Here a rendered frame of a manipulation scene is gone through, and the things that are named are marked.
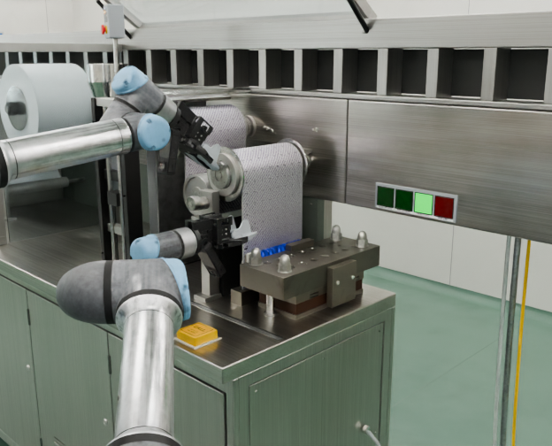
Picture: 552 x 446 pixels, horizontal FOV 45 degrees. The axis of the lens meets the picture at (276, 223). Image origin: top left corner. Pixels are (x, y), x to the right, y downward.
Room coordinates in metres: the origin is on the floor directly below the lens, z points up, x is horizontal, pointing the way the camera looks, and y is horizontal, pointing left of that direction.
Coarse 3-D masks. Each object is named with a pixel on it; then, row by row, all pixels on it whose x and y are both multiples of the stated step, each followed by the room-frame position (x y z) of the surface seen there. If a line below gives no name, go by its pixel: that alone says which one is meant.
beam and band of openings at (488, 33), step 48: (144, 48) 2.56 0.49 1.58; (192, 48) 2.36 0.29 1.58; (240, 48) 2.19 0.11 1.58; (288, 48) 2.04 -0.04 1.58; (336, 48) 1.91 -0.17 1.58; (384, 48) 1.80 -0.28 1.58; (432, 48) 1.70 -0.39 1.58; (480, 48) 1.65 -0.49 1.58; (336, 96) 1.91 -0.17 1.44; (384, 96) 1.79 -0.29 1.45; (432, 96) 1.69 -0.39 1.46; (480, 96) 1.60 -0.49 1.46; (528, 96) 1.59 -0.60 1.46
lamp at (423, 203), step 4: (416, 196) 1.70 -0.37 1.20; (420, 196) 1.69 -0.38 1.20; (424, 196) 1.68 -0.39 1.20; (428, 196) 1.67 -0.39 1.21; (432, 196) 1.66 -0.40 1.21; (416, 200) 1.70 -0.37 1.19; (420, 200) 1.69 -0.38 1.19; (424, 200) 1.68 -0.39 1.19; (428, 200) 1.67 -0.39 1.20; (416, 204) 1.70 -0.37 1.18; (420, 204) 1.69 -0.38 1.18; (424, 204) 1.68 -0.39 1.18; (428, 204) 1.67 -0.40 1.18; (416, 208) 1.70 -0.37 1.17; (420, 208) 1.69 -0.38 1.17; (424, 208) 1.68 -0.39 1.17; (428, 208) 1.67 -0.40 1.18; (424, 212) 1.68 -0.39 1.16; (428, 212) 1.67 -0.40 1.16
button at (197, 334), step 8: (184, 328) 1.47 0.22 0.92; (192, 328) 1.47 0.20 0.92; (200, 328) 1.47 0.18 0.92; (208, 328) 1.47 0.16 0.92; (184, 336) 1.45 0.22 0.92; (192, 336) 1.43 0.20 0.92; (200, 336) 1.43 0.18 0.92; (208, 336) 1.45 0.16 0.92; (216, 336) 1.46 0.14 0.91; (192, 344) 1.43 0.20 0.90; (200, 344) 1.43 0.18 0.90
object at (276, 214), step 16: (256, 192) 1.74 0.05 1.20; (272, 192) 1.79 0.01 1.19; (288, 192) 1.84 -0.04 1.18; (256, 208) 1.74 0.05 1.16; (272, 208) 1.79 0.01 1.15; (288, 208) 1.84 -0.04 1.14; (256, 224) 1.74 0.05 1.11; (272, 224) 1.79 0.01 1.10; (288, 224) 1.84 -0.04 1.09; (256, 240) 1.74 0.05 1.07; (272, 240) 1.79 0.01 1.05; (288, 240) 1.84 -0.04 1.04
